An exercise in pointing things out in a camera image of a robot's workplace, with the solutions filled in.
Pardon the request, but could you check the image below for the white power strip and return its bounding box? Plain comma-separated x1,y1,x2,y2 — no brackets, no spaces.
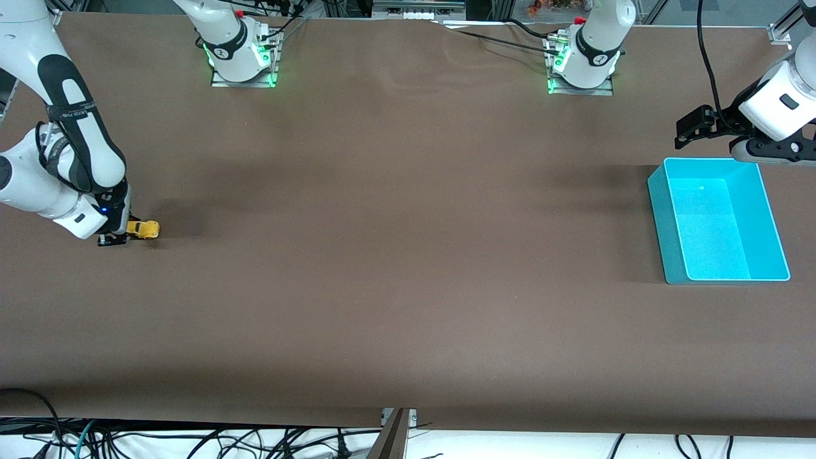
373,0,467,21

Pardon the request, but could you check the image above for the short black table cable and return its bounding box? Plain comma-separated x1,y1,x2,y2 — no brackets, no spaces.
507,18,565,40

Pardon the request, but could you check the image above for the cyan plastic bin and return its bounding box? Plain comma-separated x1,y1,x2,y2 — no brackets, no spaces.
647,157,792,285

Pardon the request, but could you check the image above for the silver table edge bracket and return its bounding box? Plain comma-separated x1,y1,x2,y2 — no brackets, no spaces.
381,408,418,429

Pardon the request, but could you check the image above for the dark metal beam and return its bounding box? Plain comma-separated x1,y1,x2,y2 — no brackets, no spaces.
367,409,410,459

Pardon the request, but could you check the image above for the black base cable bundle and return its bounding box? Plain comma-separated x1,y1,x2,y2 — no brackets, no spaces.
255,0,310,47

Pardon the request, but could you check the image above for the yellow beetle toy car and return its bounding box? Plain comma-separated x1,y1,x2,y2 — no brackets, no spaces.
126,219,161,241

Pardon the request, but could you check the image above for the teal cable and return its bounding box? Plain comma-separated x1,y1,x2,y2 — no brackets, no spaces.
73,419,98,459

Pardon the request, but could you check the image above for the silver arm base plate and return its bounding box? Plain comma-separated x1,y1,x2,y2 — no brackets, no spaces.
210,29,279,89
545,35,615,96

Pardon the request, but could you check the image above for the long black table cable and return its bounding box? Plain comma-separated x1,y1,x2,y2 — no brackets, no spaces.
433,22,558,57

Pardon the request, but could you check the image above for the black looped cable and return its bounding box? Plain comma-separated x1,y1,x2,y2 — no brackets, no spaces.
0,388,62,441

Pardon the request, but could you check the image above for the brown table mat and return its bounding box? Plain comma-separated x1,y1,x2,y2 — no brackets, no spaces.
0,11,816,438

